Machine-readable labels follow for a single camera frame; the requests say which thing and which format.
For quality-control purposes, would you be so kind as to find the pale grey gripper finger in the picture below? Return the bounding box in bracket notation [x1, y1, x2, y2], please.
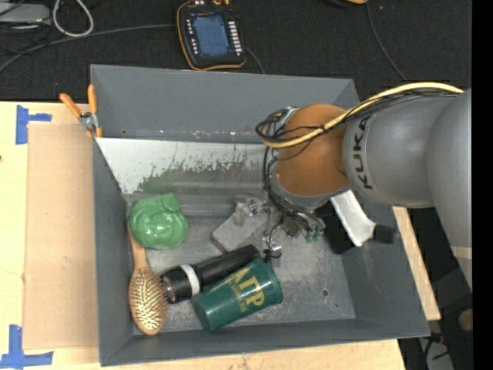
[211, 214, 284, 267]
[233, 195, 270, 227]

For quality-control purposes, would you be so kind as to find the black bottle with white band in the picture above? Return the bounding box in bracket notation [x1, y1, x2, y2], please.
[159, 244, 262, 305]

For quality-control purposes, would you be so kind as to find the dark green cup gold print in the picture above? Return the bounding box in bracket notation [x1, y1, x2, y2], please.
[191, 256, 284, 333]

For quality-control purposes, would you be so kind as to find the green toy lettuce head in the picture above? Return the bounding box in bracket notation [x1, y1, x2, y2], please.
[128, 192, 190, 251]

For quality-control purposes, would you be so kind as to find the grey metal bin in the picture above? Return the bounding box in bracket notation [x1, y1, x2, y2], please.
[89, 64, 431, 368]

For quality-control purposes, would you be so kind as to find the wooden hairbrush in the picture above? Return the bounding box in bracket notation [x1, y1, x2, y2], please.
[126, 224, 169, 337]

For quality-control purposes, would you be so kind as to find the brown cardboard board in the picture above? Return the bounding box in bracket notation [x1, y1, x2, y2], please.
[22, 122, 99, 352]

